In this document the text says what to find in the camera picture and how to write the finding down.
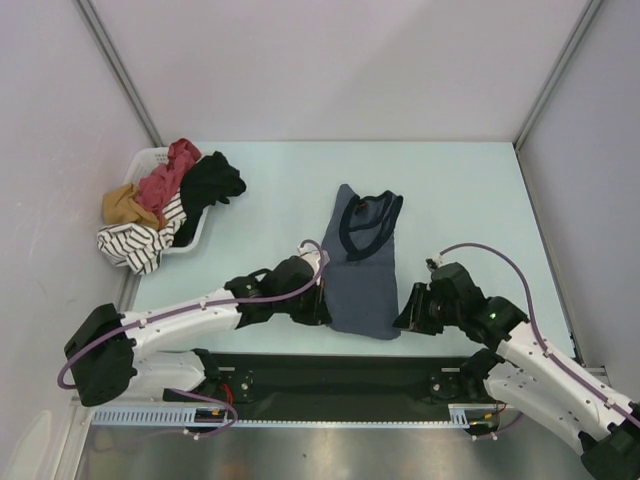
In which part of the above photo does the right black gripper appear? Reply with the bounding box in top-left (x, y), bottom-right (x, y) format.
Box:
top-left (392, 282), bottom-right (462, 336)

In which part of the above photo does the blue grey tank top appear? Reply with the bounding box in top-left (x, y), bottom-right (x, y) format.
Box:
top-left (321, 184), bottom-right (404, 341)

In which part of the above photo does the red tank top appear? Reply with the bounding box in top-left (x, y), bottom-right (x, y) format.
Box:
top-left (136, 138), bottom-right (202, 228)

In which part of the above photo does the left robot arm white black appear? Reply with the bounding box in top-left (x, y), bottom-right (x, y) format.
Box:
top-left (58, 241), bottom-right (331, 407)

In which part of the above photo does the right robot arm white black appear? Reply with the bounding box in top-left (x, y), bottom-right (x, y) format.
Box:
top-left (394, 263), bottom-right (639, 479)

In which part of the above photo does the striped white black tank top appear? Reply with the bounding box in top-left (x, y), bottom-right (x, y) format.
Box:
top-left (97, 190), bottom-right (187, 275)

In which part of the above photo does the mustard tank top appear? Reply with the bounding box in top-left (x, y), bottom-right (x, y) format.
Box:
top-left (102, 183), bottom-right (161, 230)

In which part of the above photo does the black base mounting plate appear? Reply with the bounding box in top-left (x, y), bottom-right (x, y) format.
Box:
top-left (163, 350), bottom-right (505, 420)

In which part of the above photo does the white plastic laundry basket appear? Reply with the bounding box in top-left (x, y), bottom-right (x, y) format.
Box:
top-left (125, 145), bottom-right (208, 255)

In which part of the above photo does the aluminium extrusion base frame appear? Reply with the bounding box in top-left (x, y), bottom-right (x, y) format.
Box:
top-left (69, 279), bottom-right (621, 441)

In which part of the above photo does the slotted cable duct rail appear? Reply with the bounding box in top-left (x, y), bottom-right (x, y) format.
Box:
top-left (91, 404), bottom-right (499, 430)

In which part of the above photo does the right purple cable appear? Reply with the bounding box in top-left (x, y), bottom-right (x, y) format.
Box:
top-left (424, 243), bottom-right (640, 441)

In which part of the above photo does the right aluminium corner post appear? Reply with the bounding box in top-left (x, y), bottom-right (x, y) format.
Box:
top-left (512, 0), bottom-right (607, 154)

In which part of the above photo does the aluminium corner post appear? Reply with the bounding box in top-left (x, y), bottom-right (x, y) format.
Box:
top-left (512, 0), bottom-right (607, 154)
top-left (72, 0), bottom-right (164, 147)

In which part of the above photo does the left aluminium corner post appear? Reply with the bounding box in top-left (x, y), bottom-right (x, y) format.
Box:
top-left (72, 0), bottom-right (164, 147)

